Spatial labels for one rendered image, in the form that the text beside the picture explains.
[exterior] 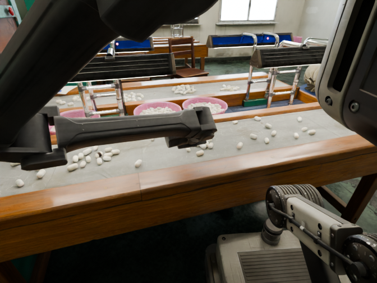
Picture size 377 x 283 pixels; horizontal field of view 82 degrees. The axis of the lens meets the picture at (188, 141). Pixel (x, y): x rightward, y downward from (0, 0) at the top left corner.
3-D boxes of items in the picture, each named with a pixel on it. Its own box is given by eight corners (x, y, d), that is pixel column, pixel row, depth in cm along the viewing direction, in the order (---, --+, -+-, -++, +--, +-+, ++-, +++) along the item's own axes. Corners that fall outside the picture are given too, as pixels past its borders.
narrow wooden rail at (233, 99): (296, 101, 164) (300, 87, 158) (23, 134, 121) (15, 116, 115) (292, 99, 168) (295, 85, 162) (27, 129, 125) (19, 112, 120)
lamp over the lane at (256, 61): (371, 60, 105) (378, 44, 101) (258, 68, 90) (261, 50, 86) (356, 57, 111) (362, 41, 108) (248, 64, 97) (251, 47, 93)
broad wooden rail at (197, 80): (267, 95, 197) (271, 74, 187) (45, 119, 154) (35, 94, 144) (260, 91, 206) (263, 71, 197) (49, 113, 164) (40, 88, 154)
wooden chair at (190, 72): (184, 108, 317) (183, 41, 269) (170, 100, 347) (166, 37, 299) (208, 102, 338) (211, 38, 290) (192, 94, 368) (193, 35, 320)
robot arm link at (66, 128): (17, 164, 34) (12, 104, 37) (23, 173, 39) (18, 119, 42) (224, 135, 57) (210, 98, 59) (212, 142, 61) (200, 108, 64)
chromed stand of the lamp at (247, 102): (269, 104, 154) (283, 34, 130) (243, 106, 149) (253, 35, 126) (254, 95, 169) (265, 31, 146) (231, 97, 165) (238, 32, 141)
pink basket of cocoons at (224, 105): (233, 126, 125) (235, 110, 120) (189, 132, 119) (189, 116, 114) (216, 108, 147) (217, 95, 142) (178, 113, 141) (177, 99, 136)
